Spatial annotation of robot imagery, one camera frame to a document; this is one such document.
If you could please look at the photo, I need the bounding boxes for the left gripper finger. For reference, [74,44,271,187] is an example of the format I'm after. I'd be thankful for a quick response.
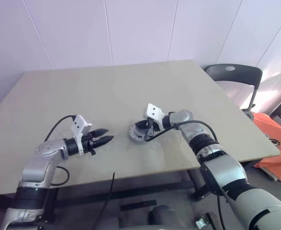
[90,128,109,138]
[92,135,115,148]

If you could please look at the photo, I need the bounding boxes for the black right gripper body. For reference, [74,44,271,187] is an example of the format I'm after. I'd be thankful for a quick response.
[144,117,162,138]

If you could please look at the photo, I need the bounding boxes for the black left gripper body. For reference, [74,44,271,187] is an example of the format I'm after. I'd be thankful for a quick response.
[82,133,97,156]

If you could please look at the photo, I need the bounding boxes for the grey round wheel disc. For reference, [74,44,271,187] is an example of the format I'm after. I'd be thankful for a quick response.
[128,121,151,142]

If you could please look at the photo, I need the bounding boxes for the flat black bar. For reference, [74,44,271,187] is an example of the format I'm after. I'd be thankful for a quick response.
[119,199,157,211]

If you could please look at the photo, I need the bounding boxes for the dark grey rounded shape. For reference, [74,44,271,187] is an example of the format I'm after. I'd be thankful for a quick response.
[148,205,179,226]

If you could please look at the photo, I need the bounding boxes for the grey caster wheel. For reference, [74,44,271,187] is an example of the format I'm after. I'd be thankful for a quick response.
[242,109,255,120]

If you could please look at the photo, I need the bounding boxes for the black plastic chair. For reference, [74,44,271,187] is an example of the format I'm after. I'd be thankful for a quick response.
[204,64,263,112]

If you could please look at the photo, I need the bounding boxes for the orange cloth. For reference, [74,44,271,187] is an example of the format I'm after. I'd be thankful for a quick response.
[252,112,281,182]

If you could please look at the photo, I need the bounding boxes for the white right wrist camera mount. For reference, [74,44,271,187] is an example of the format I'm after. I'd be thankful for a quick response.
[142,103,165,131]

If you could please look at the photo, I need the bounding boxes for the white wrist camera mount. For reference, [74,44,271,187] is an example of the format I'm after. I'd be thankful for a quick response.
[142,103,165,131]
[70,115,93,156]

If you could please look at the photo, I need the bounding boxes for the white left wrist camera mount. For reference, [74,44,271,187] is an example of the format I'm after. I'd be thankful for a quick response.
[70,115,93,156]

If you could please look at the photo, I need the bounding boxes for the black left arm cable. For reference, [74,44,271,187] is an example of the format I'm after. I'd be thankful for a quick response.
[44,115,75,187]

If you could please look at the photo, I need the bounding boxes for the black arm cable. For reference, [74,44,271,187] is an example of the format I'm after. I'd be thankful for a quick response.
[44,115,75,187]
[145,120,219,143]

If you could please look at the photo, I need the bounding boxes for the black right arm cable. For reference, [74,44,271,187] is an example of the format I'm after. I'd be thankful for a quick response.
[145,120,219,143]

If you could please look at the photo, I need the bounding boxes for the thin black hanging cable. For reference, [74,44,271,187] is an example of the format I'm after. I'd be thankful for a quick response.
[92,171,116,230]
[217,194,225,230]

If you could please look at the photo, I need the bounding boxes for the black table frame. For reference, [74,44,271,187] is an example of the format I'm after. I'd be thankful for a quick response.
[0,160,281,222]

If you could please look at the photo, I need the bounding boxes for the small metal bracket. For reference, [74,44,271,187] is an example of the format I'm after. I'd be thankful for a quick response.
[195,217,210,229]

